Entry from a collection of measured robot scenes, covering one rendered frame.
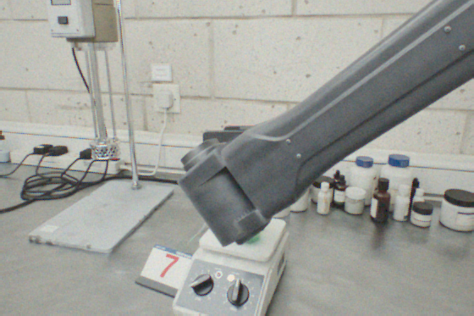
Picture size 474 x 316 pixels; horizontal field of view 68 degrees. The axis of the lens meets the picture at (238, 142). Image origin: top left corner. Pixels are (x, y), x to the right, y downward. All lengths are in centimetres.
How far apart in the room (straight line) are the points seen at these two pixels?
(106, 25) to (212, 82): 37
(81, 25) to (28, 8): 62
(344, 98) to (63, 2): 62
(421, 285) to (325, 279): 16
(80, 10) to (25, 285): 49
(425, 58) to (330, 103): 6
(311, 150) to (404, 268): 53
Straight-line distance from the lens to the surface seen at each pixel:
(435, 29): 21
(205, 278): 55
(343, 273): 69
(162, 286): 64
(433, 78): 22
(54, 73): 130
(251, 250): 56
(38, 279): 74
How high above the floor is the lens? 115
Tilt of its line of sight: 17 degrees down
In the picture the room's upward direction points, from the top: straight up
